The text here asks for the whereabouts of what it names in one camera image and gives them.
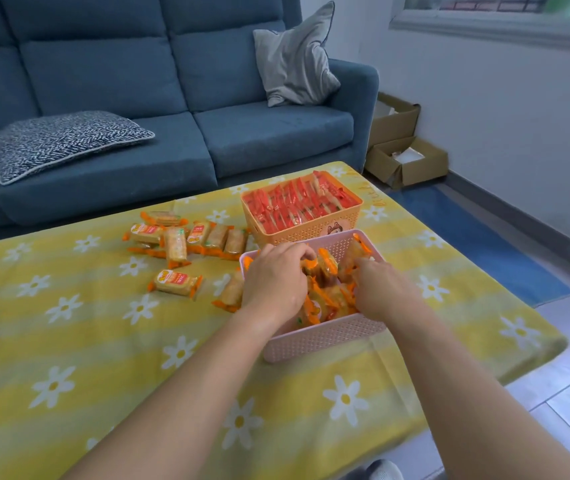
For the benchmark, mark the person's right hand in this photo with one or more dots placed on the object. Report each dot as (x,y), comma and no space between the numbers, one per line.
(385,289)

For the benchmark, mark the person's left hand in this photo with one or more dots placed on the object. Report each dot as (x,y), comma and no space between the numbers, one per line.
(275,284)

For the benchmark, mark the orange plastic basket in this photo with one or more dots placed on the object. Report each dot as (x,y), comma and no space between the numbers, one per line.
(285,237)

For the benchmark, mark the pink plastic basket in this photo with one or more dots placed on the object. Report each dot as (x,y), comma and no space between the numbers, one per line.
(325,339)

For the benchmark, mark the group of red snack packets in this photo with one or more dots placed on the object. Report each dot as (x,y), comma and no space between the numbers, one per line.
(295,204)

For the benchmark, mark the pile of snack packets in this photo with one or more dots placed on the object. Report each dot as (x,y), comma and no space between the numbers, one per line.
(175,283)

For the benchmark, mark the person's right forearm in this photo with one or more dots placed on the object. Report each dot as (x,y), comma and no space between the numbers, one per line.
(465,394)

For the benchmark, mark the person's left forearm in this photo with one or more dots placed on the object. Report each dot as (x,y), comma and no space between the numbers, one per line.
(165,409)

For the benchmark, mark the blue rug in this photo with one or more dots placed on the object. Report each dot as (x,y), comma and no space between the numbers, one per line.
(490,244)

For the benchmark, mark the low open cardboard box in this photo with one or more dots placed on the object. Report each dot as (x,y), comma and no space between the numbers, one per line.
(425,169)

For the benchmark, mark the white packing paper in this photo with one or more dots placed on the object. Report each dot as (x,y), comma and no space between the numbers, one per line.
(407,156)

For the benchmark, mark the tall cardboard box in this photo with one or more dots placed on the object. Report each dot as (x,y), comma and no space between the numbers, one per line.
(395,124)

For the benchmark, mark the white shoe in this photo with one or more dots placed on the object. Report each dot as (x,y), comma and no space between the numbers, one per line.
(384,470)

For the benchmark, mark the yellow floral tablecloth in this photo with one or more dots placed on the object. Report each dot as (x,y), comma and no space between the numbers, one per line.
(89,334)

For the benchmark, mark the grey cushion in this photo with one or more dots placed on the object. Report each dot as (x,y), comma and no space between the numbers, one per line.
(295,64)

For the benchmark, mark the black white patterned cushion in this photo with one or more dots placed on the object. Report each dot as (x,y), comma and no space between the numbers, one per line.
(64,142)

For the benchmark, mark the blue fabric sofa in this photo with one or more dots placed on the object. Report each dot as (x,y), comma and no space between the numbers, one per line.
(94,69)

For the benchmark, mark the grey window frame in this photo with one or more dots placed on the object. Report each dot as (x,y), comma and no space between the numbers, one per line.
(490,29)

